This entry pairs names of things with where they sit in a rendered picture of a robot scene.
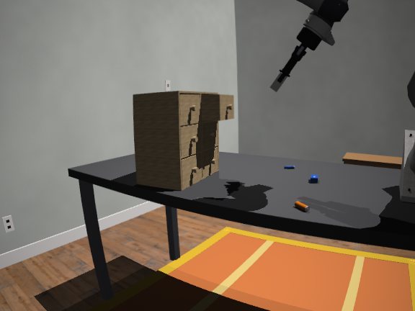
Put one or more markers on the light wooden chest of drawers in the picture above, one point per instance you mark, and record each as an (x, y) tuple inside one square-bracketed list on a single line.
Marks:
[(157, 141)]

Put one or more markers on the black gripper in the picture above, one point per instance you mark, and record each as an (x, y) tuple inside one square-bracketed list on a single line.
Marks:
[(308, 39)]

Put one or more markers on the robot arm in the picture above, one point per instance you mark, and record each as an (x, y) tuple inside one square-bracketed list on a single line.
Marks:
[(334, 10)]

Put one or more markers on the orange and grey battery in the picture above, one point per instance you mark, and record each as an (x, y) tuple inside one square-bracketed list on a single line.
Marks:
[(302, 206)]

